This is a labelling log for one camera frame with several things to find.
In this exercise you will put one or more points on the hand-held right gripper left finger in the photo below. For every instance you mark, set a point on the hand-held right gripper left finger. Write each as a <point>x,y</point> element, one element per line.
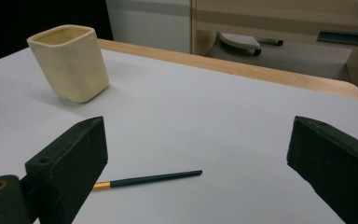
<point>71,161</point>

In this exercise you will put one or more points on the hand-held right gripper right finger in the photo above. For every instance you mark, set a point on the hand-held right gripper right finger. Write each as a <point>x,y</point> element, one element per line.
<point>338,168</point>

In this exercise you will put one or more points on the dark brush with gold ferrule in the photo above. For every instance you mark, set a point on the dark brush with gold ferrule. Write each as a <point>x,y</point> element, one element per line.
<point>143,179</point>

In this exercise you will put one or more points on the cream square cup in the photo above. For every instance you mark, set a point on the cream square cup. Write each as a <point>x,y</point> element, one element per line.
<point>71,62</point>

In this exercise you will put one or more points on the wooden table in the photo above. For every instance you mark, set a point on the wooden table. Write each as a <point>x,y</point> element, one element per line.
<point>230,67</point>

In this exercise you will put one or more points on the black curtain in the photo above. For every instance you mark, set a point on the black curtain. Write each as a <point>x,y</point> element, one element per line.
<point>6,21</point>

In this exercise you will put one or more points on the white cabinet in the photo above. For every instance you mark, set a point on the white cabinet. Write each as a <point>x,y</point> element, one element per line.
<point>149,28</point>

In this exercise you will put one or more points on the grey chair base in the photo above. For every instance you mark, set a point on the grey chair base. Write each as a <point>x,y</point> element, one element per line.
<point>239,40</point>

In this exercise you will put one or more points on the light wooden desk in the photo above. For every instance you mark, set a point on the light wooden desk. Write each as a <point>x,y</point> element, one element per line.
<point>261,18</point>

